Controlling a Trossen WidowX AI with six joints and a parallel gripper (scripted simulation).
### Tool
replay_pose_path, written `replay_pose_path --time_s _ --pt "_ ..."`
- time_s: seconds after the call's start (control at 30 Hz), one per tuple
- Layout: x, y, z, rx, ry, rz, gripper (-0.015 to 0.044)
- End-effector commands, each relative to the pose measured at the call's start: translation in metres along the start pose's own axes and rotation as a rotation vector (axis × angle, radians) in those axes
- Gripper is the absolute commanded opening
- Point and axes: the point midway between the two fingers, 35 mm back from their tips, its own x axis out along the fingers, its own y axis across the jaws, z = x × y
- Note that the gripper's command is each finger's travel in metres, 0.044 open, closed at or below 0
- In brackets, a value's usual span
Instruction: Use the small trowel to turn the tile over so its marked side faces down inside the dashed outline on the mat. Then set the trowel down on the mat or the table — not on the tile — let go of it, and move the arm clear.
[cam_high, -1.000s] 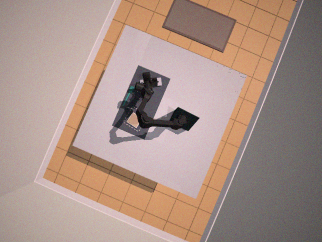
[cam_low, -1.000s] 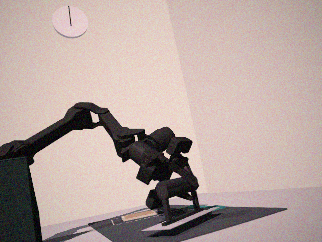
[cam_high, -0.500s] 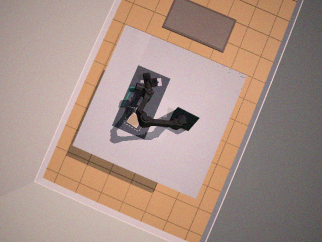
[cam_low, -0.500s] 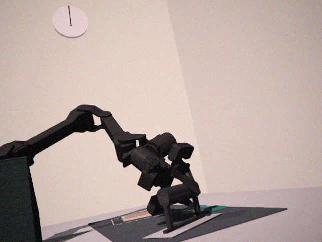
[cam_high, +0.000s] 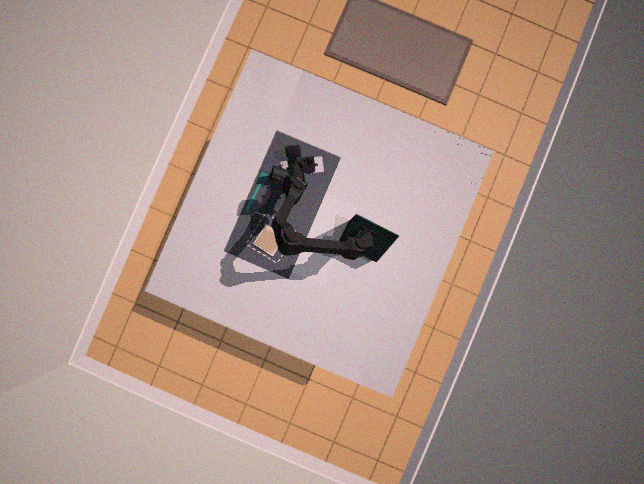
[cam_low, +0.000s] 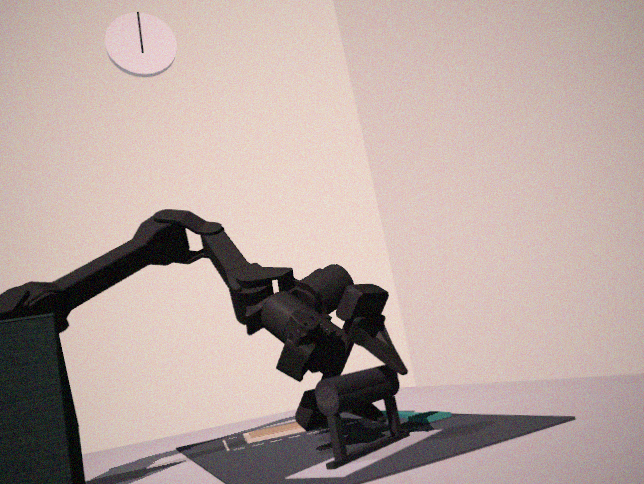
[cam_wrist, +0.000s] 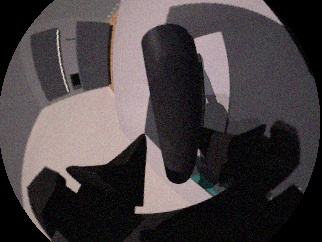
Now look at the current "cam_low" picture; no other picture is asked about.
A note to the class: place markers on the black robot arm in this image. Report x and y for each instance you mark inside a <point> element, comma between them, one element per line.
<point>161,240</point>

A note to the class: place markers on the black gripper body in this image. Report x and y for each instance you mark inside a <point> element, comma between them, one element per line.
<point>358,300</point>

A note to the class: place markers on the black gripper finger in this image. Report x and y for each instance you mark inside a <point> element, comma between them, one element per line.
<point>369,411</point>
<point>370,333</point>

